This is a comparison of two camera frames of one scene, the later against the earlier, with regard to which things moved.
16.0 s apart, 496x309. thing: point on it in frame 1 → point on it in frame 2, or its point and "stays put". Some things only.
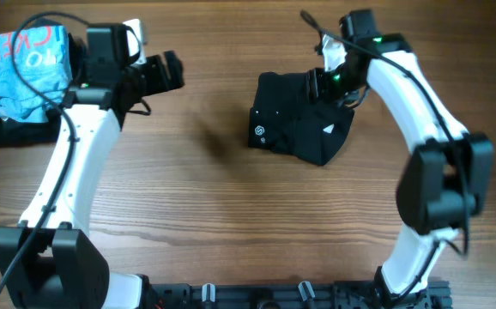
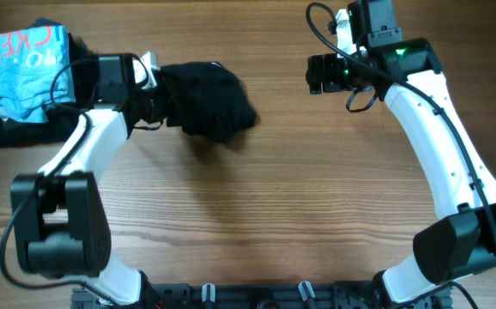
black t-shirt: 287,118 → 205,99
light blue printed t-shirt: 44,54 stays put
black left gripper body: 137,75 → 154,101
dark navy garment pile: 2,133 stays put
